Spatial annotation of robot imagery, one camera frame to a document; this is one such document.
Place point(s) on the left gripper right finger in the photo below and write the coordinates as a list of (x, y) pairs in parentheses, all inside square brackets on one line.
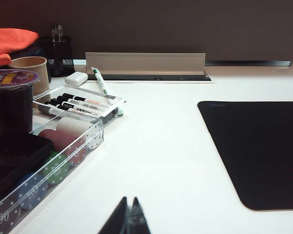
[(138, 219)]

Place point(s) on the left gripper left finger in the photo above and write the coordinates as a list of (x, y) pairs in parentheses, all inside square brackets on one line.
[(117, 219)]

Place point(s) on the black mouse pad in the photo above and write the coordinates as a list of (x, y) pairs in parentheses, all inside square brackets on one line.
[(258, 151)]

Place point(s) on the green poker chip stack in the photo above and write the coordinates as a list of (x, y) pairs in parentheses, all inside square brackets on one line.
[(56, 168)]

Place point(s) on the plastic bag of dark parts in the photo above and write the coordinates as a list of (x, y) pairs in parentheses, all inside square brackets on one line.
[(63, 156)]

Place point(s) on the blue poker chip stack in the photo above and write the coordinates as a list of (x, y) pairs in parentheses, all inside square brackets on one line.
[(34, 190)]

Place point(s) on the red poker chip stack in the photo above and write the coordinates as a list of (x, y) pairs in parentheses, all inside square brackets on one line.
[(56, 139)]

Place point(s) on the white poker chip stack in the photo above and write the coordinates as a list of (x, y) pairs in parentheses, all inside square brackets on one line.
[(73, 126)]

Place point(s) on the black box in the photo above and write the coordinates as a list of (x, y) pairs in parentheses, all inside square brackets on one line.
[(19, 156)]

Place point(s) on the green and white marker pen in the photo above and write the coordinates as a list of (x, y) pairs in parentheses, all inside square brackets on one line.
[(100, 83)]

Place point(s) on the black cup purple foil lid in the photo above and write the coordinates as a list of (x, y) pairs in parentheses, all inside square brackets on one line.
[(9, 102)]

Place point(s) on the brown paper cup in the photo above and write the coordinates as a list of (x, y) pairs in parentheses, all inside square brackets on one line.
[(37, 70)]

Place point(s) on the black mesh pen holder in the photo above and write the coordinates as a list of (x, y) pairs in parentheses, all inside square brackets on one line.
[(59, 58)]

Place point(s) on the dark blue bag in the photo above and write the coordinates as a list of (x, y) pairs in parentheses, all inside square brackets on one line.
[(31, 52)]

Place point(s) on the brown desk partition panel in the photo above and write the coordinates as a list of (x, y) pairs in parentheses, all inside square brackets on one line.
[(161, 24)]

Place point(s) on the clear clips in holder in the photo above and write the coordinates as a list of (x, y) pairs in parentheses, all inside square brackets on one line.
[(57, 31)]

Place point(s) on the orange cloth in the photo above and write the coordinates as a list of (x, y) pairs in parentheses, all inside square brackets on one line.
[(9, 41)]

